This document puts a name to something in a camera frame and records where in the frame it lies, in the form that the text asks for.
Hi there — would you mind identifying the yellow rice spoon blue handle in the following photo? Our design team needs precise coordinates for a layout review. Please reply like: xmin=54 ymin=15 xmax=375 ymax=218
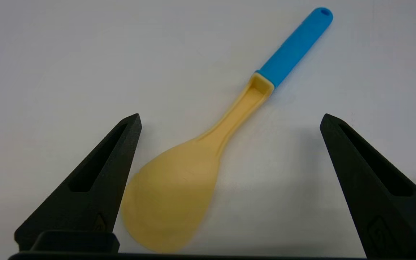
xmin=121 ymin=7 xmax=334 ymax=254

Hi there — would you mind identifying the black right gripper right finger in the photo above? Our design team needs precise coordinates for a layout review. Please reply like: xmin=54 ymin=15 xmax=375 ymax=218
xmin=320 ymin=113 xmax=416 ymax=259

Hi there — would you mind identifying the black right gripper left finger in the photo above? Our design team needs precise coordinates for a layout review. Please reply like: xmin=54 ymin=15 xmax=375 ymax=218
xmin=14 ymin=113 xmax=142 ymax=253

